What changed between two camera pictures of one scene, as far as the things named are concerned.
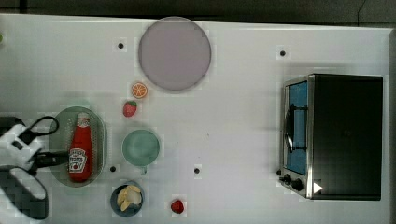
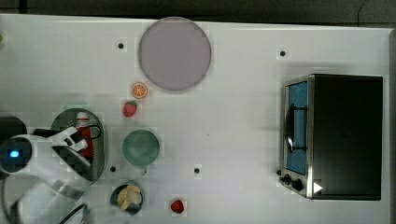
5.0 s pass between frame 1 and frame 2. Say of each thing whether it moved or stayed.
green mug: stayed
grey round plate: stayed
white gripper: moved
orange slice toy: stayed
